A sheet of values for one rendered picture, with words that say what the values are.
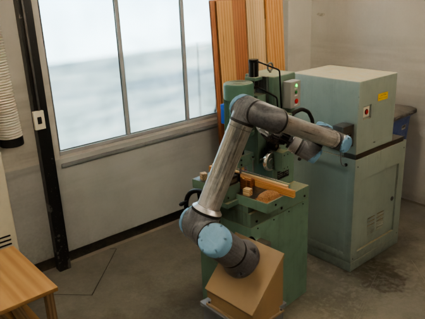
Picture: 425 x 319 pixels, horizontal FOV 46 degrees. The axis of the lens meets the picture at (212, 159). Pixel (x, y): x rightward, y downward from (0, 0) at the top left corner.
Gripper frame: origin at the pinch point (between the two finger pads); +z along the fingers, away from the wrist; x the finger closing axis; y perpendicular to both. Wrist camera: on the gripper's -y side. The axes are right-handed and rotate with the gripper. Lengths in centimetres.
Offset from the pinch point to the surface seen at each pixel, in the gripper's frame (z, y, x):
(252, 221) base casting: -24, -27, 43
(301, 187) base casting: -42, -52, 2
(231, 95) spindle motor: 21.5, -4.6, -10.3
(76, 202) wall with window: 97, -134, 77
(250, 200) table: -16.9, -18.8, 34.1
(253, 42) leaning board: 45, -153, -126
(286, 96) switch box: -5.7, -19.0, -32.3
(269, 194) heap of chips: -24.3, -13.6, 26.9
